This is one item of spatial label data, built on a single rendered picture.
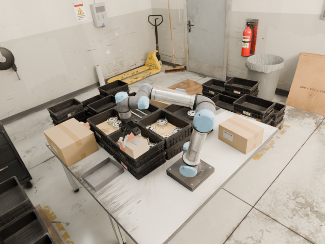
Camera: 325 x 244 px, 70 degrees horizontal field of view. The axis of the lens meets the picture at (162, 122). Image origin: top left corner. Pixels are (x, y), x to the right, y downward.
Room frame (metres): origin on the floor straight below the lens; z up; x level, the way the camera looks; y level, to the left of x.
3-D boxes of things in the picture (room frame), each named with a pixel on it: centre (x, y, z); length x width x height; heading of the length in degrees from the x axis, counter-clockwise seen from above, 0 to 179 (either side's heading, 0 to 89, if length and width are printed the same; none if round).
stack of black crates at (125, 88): (3.44, 0.71, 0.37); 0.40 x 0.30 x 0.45; 130
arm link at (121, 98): (1.25, 0.22, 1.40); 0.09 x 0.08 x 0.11; 74
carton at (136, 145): (1.23, 0.21, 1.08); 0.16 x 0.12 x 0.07; 40
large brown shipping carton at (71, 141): (1.77, 0.85, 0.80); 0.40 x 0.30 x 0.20; 40
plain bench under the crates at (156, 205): (1.83, 0.06, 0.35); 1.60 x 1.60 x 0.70; 40
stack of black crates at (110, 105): (2.88, 0.76, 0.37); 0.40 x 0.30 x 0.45; 130
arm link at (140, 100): (1.24, 0.12, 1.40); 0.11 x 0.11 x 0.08; 74
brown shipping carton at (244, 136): (1.61, -0.66, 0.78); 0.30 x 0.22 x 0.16; 33
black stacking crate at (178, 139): (1.69, -0.01, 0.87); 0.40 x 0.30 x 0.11; 37
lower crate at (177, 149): (1.69, -0.01, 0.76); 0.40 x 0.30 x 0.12; 37
